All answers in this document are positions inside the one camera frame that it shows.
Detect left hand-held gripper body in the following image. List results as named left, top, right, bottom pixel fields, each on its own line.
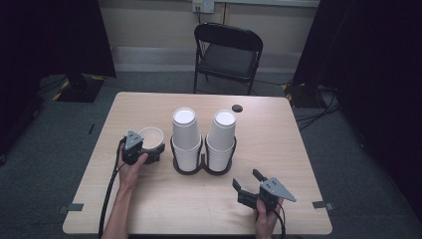
left=122, top=129, right=157, bottom=166

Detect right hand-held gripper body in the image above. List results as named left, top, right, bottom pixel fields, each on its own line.
left=237, top=177, right=297, bottom=213

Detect white paper cup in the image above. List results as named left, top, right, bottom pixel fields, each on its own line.
left=137, top=126, right=165, bottom=152

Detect black double cup holder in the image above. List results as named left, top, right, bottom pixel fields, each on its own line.
left=169, top=133, right=238, bottom=176

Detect stack of white cups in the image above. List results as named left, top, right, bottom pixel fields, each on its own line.
left=171, top=107, right=203, bottom=172
left=206, top=109, right=238, bottom=172

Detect person's left hand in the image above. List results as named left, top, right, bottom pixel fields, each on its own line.
left=117, top=152, right=149, bottom=192

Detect person's right hand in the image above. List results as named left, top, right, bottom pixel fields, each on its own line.
left=253, top=197, right=285, bottom=239

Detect grey tape piece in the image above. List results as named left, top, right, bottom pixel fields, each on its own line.
left=312, top=200, right=335, bottom=211
left=57, top=202, right=85, bottom=214

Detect black stand base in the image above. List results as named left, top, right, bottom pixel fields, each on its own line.
left=283, top=82, right=320, bottom=109
left=53, top=73, right=106, bottom=104

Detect black folding chair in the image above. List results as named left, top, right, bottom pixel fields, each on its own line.
left=193, top=22, right=264, bottom=97

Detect dark curtain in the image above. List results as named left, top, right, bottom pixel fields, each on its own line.
left=292, top=0, right=422, bottom=213
left=0, top=0, right=117, bottom=157

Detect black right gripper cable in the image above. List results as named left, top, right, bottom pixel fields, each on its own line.
left=272, top=202, right=288, bottom=239

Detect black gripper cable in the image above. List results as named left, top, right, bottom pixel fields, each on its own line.
left=98, top=136, right=127, bottom=239
left=272, top=202, right=288, bottom=239

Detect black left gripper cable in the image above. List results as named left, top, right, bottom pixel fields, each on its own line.
left=98, top=136, right=127, bottom=239

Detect black floor cables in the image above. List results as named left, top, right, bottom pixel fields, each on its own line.
left=293, top=85, right=341, bottom=131

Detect white wall outlet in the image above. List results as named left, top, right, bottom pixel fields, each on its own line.
left=192, top=0, right=216, bottom=14

